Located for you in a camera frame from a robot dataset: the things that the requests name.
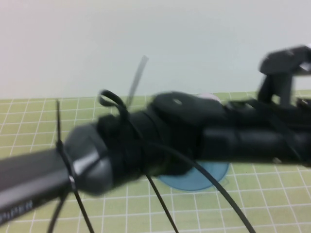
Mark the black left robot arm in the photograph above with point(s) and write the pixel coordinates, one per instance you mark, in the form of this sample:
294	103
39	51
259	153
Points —
145	136

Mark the thin black zip tie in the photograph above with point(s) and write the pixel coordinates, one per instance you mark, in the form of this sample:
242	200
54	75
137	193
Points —
59	121
163	204
137	77

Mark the green checked tablecloth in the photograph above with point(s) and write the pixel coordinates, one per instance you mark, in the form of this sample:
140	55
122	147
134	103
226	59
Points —
267	199

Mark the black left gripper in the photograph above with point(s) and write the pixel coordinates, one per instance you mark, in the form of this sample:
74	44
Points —
274	136

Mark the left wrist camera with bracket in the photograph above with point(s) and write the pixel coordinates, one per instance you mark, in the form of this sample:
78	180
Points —
279	60

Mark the pink plastic cup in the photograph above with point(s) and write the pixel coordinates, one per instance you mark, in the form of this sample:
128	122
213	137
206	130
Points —
210	96

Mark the blue cup stand white caps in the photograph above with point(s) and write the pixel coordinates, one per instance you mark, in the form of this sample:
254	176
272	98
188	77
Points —
184	179

